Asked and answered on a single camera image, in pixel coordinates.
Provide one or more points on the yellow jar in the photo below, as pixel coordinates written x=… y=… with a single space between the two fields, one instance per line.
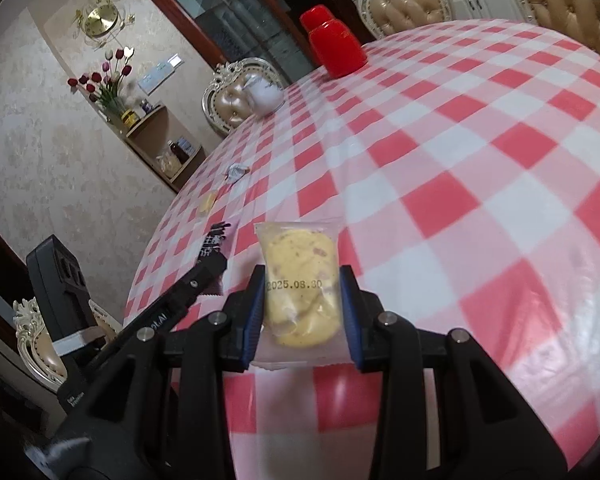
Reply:
x=129 y=117

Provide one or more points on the large white wall switch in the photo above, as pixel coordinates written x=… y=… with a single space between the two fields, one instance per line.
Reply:
x=152 y=81

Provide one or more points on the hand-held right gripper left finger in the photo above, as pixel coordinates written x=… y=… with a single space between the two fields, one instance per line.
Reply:
x=254 y=320

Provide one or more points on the clear packet of yellow cookies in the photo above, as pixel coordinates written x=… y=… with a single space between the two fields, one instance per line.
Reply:
x=300 y=285

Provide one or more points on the bunch of tulip flowers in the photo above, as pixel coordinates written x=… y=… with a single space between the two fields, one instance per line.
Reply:
x=105 y=80

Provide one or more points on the purple jar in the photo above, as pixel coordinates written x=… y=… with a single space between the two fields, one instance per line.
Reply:
x=145 y=106

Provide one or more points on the black snack packet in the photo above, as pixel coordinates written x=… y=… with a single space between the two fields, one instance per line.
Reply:
x=212 y=247

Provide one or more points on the small white wall switch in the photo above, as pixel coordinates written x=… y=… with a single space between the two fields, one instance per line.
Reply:
x=175 y=62

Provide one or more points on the white ceramic teapot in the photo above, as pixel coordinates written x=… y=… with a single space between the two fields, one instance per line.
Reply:
x=262 y=95

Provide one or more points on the brown wooden glass door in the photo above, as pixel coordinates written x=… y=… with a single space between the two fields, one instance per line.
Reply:
x=240 y=20

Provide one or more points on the wooden corner wall shelf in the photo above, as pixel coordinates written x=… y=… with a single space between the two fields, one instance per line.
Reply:
x=155 y=130

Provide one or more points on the gold wall clock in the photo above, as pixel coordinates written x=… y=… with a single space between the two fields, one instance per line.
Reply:
x=100 y=20

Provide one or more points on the small blue white snack packet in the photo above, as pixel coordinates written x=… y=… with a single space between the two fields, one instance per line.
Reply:
x=236 y=171

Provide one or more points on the brown bottle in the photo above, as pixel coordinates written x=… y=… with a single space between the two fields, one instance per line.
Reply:
x=180 y=152

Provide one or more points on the pale food bag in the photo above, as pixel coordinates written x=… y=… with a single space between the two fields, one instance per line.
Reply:
x=167 y=162

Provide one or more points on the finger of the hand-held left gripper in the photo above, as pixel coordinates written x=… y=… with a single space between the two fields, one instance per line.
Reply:
x=205 y=277

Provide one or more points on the small blue box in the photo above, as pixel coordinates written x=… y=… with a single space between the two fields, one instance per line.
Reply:
x=187 y=145

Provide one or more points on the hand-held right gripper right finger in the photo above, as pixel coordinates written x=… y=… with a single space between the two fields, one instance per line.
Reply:
x=349 y=320

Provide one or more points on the beige tufted chair white frame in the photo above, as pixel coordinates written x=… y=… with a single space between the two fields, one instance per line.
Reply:
x=42 y=355
x=227 y=100
x=570 y=5
x=405 y=2

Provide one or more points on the red thermos jug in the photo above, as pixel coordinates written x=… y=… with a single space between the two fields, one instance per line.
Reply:
x=332 y=42

